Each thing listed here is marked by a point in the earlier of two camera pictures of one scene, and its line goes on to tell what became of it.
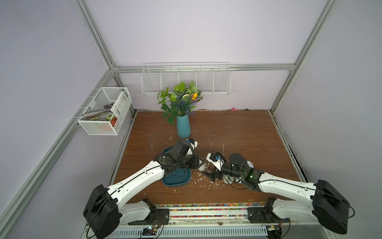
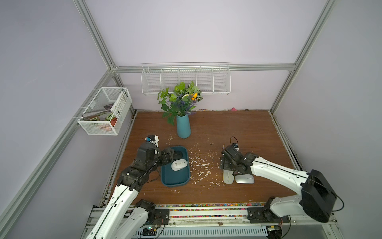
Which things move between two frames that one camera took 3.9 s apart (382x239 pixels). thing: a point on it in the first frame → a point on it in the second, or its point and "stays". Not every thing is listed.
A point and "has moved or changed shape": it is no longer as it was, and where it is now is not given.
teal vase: [183, 126] stays
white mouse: [203, 168] has moved or changed shape
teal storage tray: [176, 178] stays
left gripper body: [187, 161] → [162, 158]
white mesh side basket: [104, 114] stays
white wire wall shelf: [182, 83] stays
